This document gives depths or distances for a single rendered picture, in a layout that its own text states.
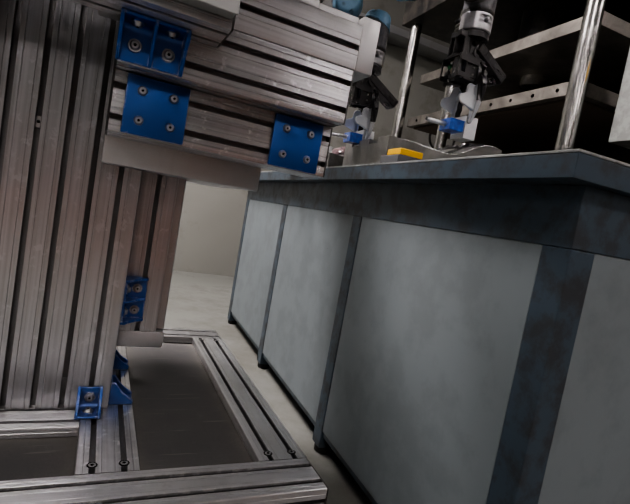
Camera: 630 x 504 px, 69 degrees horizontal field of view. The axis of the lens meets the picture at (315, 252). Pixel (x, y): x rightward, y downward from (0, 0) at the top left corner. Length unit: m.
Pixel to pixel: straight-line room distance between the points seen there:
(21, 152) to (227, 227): 3.16
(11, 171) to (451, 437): 0.87
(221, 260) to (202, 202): 0.51
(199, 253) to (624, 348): 3.44
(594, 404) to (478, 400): 0.17
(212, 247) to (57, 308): 3.10
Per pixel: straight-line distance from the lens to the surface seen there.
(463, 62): 1.23
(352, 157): 1.40
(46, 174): 0.91
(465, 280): 0.88
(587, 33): 1.94
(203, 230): 3.94
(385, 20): 1.47
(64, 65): 0.92
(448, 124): 1.20
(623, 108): 1.90
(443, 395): 0.91
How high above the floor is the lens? 0.66
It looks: 5 degrees down
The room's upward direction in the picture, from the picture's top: 10 degrees clockwise
